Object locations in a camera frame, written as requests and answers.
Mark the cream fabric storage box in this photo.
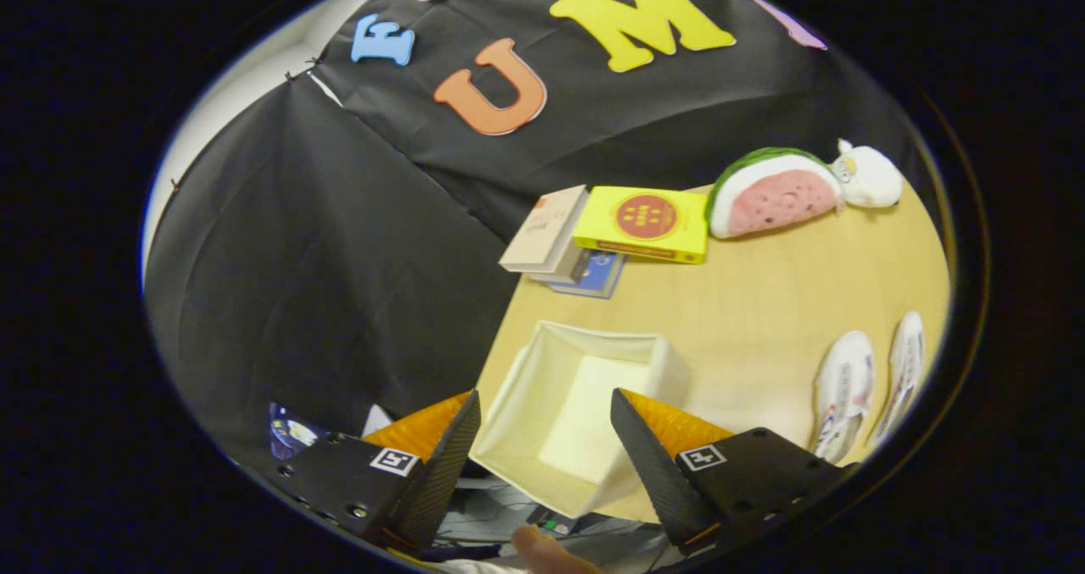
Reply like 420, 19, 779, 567
469, 320, 692, 520

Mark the blue book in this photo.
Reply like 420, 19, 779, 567
547, 250, 628, 300

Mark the white canvas shoe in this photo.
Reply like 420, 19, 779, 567
869, 311, 926, 448
812, 330, 876, 465

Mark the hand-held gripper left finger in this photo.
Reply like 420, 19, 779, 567
273, 389, 482, 556

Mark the black electronic device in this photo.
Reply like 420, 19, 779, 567
526, 506, 611, 537

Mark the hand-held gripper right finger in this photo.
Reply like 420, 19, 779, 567
610, 387, 859, 558

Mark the beige book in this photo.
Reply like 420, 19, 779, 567
498, 185, 589, 275

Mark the yellow book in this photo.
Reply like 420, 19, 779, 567
572, 186, 709, 265

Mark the white plush toy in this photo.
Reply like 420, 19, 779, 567
831, 138, 904, 210

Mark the watermelon slice plush toy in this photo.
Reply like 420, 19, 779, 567
705, 147, 844, 240

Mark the grey book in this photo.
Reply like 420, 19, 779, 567
530, 248, 594, 285

